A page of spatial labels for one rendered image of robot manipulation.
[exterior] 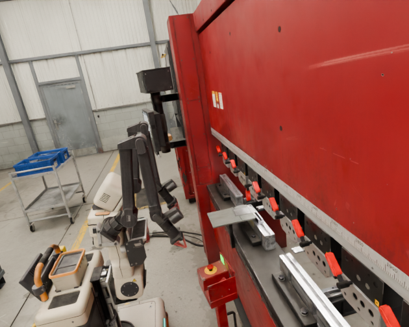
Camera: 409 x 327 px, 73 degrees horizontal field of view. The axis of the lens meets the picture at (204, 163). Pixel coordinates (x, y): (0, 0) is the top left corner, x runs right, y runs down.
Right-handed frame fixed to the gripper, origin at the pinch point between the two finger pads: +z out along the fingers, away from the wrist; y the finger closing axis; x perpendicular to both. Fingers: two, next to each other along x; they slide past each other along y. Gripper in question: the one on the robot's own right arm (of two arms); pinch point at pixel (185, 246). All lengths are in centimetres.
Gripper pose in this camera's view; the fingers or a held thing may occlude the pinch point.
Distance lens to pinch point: 154.3
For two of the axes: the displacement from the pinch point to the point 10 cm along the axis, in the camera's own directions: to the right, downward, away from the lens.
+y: -1.7, -2.8, 9.4
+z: 5.7, 7.6, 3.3
